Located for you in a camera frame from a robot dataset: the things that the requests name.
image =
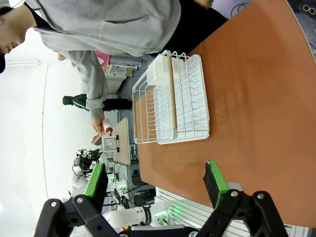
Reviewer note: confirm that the white shelf unit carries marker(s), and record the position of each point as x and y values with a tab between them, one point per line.
116	74

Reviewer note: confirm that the person's right hand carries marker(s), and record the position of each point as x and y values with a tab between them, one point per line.
97	123

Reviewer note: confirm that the person's left hand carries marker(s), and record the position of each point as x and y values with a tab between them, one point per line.
203	2

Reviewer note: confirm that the person in dark green jacket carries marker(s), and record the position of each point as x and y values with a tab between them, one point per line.
76	101

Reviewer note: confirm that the white cutlery holder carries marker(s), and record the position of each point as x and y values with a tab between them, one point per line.
158	71

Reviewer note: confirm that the black cap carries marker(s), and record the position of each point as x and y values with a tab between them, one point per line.
1	64

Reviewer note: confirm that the pink cloth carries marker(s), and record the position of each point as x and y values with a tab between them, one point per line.
103	57

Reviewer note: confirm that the cardboard tape roll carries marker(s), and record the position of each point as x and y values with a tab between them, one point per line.
306	8
312	11

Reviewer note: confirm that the white drain tray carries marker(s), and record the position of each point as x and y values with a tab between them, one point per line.
206	123

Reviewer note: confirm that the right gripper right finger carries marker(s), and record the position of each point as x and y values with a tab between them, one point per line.
219	185

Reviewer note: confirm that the gray metal box device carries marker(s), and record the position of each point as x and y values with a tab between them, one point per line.
109	143

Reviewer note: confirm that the wooden board tabletop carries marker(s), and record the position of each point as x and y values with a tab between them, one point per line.
123	148

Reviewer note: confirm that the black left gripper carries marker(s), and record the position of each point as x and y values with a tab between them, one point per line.
86	161

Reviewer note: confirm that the pink lint roller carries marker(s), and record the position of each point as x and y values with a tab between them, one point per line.
107	126

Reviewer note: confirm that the person's right forearm gray sleeve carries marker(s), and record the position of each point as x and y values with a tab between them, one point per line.
95	96

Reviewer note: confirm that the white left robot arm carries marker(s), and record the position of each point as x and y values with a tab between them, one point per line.
133	214

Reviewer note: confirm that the person in gray hoodie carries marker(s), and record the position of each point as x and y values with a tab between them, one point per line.
111	24

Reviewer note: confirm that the white slatted panel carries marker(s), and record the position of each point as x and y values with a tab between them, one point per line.
192	217

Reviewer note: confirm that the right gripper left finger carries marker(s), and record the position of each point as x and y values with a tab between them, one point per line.
96	182

